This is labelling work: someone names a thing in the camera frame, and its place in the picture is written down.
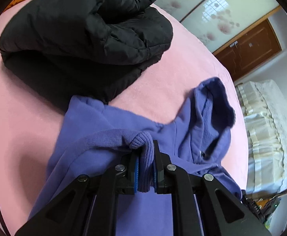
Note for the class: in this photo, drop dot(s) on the brown wooden door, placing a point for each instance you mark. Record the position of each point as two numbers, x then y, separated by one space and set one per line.
250 51

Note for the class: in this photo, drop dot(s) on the pink bed sheet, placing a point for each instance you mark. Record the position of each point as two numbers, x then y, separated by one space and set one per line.
29 124

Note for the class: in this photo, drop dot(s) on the purple zip hoodie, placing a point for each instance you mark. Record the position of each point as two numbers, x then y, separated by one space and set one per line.
95 136

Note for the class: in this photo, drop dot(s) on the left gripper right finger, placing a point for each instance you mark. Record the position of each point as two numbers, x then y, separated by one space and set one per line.
202 205

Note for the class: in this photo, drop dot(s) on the lace covered furniture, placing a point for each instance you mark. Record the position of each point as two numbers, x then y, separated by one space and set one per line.
264 109

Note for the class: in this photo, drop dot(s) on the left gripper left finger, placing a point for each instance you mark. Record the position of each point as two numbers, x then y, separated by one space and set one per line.
87 206

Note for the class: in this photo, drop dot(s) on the black puffer jacket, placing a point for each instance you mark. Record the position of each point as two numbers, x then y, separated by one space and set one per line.
93 48

